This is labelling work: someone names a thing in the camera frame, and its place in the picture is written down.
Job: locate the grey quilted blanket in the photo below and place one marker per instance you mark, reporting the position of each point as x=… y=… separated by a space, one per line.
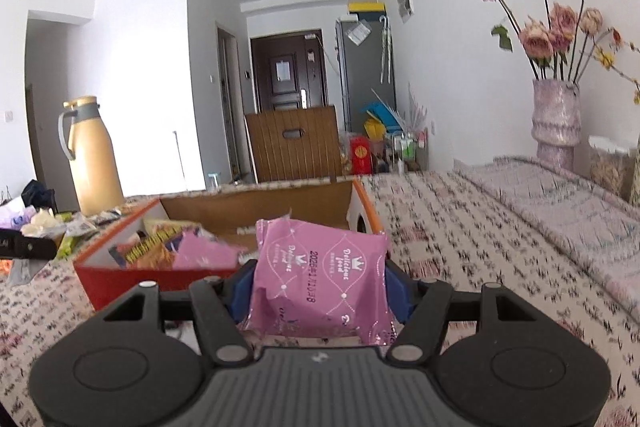
x=550 y=217

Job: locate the white grey snack packet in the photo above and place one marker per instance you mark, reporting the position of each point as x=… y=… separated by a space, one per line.
x=82 y=223

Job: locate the yellow box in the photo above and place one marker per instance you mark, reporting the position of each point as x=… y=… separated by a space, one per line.
x=367 y=7

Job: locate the green snack packet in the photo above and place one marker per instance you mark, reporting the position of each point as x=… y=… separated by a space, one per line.
x=69 y=248

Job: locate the yellow striped snack packet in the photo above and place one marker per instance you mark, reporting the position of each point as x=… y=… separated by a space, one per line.
x=170 y=227

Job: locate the white plastic bag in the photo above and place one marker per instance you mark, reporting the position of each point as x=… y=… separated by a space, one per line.
x=40 y=222

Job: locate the yellow flower twigs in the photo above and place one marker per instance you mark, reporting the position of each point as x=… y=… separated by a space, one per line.
x=607 y=59

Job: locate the red cardboard box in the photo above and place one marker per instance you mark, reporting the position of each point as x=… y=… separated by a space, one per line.
x=115 y=284

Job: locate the grey refrigerator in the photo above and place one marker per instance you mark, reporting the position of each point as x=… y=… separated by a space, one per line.
x=362 y=82

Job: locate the purple tissue pack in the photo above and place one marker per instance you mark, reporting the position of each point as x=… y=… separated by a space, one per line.
x=12 y=214

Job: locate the clear document pouch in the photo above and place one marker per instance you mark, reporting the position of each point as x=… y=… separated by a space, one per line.
x=358 y=32

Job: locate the pink textured vase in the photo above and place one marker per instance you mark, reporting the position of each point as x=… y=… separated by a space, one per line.
x=555 y=122

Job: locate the black jacket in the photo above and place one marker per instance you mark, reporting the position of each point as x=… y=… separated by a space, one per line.
x=39 y=196

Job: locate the metal storage rack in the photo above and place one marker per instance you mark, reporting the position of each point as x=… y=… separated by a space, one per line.
x=407 y=152

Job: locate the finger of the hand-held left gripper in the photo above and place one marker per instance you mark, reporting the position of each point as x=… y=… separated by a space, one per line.
x=35 y=249

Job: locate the wooden chair back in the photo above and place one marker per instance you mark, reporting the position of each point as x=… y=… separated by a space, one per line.
x=295 y=152

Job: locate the red gift box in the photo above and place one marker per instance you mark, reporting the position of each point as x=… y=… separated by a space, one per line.
x=361 y=154

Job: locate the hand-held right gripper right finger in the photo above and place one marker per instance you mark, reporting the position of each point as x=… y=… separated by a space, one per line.
x=400 y=292

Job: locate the blue plastic dustpan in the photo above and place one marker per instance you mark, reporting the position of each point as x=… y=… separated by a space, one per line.
x=382 y=113

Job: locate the red puffed snack bag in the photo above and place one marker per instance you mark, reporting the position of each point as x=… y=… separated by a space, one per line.
x=145 y=249

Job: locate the silver snack packet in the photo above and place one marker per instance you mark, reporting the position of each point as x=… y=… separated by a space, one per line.
x=22 y=269

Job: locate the clear cereal jar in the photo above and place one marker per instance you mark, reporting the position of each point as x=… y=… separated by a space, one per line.
x=610 y=167

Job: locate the yellow thermos jug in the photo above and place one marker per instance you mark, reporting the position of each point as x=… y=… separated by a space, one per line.
x=95 y=157

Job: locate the pink snack packet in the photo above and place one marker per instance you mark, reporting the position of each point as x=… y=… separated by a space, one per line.
x=205 y=254
x=320 y=277

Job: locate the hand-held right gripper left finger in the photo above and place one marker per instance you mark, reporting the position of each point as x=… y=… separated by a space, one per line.
x=245 y=292

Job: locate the yellow bag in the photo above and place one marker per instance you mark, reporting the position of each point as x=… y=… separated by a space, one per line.
x=375 y=129

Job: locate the white umbrella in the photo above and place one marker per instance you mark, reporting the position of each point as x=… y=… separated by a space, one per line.
x=385 y=49

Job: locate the dark entrance door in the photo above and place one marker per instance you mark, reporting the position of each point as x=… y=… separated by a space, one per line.
x=287 y=77

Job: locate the dried pink roses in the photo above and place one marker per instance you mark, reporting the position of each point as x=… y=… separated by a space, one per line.
x=537 y=37

